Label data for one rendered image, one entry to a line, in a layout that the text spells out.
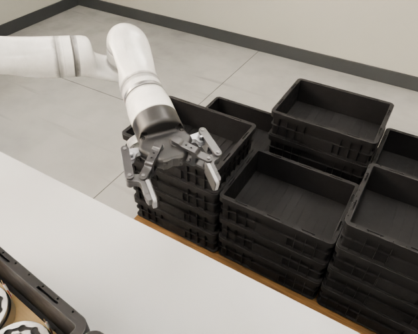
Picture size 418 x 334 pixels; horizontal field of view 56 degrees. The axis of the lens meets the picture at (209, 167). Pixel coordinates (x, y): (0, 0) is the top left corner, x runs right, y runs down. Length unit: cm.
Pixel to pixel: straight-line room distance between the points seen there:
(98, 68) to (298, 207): 94
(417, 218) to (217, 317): 80
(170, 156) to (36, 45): 29
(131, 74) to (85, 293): 46
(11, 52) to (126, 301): 51
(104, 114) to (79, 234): 171
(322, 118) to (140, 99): 118
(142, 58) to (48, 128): 195
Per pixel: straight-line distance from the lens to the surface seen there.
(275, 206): 144
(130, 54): 69
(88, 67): 72
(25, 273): 66
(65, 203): 106
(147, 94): 62
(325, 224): 142
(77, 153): 234
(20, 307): 75
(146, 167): 57
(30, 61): 71
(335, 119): 172
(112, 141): 238
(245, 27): 334
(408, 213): 140
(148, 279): 87
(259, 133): 194
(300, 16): 313
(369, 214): 135
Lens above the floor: 143
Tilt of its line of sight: 42 degrees down
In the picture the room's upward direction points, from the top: straight up
